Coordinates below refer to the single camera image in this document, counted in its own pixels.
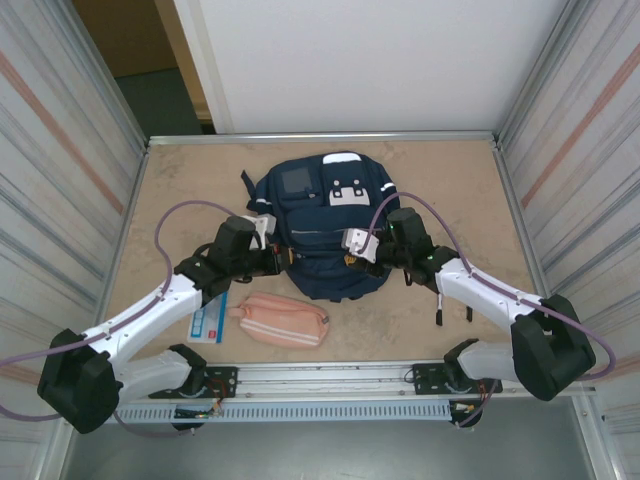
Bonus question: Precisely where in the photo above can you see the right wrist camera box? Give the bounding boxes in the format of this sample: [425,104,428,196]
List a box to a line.
[340,227,384,263]

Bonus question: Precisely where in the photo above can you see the wide aluminium mounting rail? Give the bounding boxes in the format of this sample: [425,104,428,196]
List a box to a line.
[52,355,599,404]

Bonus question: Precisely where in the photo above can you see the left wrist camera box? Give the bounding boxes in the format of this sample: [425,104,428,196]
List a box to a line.
[243,213,279,250]

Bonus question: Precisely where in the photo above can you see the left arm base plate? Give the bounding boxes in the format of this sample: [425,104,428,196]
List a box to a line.
[148,366,239,400]

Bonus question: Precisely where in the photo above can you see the red base wires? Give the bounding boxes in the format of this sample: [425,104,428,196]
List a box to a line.
[449,382,489,416]
[207,377,237,417]

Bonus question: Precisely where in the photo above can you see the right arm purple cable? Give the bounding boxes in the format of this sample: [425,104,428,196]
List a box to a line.
[360,192,617,429]

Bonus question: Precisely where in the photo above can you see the grey slotted cable tray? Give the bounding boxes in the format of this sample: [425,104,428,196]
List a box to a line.
[72,402,454,424]

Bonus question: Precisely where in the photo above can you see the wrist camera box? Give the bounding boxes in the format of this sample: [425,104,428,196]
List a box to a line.
[243,213,279,250]
[340,227,384,263]

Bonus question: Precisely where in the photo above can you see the white door frame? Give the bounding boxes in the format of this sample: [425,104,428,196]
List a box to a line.
[169,0,235,135]

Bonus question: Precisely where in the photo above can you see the blue stationery pack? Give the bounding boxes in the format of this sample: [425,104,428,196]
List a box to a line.
[186,292,229,345]

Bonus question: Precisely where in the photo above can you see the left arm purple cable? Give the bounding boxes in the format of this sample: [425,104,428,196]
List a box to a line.
[0,199,251,440]

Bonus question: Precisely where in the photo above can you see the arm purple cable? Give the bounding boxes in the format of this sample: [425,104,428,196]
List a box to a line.
[0,199,251,440]
[360,192,617,429]

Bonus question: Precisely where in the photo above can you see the aluminium side rail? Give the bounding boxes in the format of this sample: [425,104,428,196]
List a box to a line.
[84,142,151,364]
[492,142,569,357]

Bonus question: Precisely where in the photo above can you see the navy blue backpack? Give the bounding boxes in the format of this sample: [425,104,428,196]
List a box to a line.
[241,152,401,303]

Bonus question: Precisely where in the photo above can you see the thin aluminium table rail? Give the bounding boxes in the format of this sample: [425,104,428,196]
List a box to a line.
[144,130,501,147]

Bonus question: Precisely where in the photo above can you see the pink pencil case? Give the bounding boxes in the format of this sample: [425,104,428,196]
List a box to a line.
[229,292,331,350]

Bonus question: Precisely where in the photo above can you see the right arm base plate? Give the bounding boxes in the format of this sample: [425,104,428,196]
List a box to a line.
[410,360,502,396]

